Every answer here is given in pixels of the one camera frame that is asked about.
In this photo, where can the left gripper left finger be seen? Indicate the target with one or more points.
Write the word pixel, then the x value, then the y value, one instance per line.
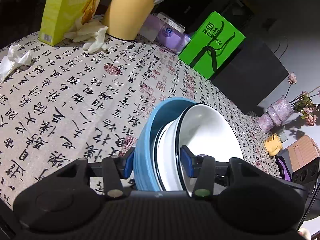
pixel 124 164

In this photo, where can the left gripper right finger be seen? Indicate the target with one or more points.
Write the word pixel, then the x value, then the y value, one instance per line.
pixel 193 164

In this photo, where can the large white bowl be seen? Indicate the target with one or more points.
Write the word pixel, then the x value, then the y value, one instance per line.
pixel 166 164

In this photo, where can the small white bowl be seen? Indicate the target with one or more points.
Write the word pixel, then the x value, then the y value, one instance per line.
pixel 205 132

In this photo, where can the blue bowl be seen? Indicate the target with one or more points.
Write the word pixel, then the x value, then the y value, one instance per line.
pixel 163 113

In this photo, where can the person's right hand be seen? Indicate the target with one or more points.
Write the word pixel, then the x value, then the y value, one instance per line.
pixel 305 233

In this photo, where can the pink small suitcase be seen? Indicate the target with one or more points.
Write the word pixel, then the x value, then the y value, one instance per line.
pixel 302 152

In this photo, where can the yellow mug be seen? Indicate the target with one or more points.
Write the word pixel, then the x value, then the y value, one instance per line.
pixel 273 145

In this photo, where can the purple ceramic vase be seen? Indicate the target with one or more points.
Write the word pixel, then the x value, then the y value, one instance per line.
pixel 276 114

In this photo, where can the dried pink flowers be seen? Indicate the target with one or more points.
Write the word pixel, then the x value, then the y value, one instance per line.
pixel 303 104

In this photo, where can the calligraphy tablecloth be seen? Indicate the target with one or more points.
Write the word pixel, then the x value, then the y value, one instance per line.
pixel 70 104

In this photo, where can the black paper bag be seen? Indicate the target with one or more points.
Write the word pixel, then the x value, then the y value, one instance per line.
pixel 249 75

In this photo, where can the green paper bag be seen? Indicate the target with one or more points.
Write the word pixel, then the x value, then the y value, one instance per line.
pixel 211 45

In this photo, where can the white rubber gloves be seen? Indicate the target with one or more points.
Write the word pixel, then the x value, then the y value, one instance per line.
pixel 92 34

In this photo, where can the purple tissue pack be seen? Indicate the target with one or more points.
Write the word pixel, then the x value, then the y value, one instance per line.
pixel 154 29

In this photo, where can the small white box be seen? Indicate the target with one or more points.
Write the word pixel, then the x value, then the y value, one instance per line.
pixel 169 21

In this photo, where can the crumpled white tissue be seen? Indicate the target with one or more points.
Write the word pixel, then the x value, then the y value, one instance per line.
pixel 13 60

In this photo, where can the yellow thermos jug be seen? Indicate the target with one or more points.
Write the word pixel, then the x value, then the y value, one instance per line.
pixel 124 18

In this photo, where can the yellow-green snack box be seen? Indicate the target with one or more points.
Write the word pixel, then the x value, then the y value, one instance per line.
pixel 63 16

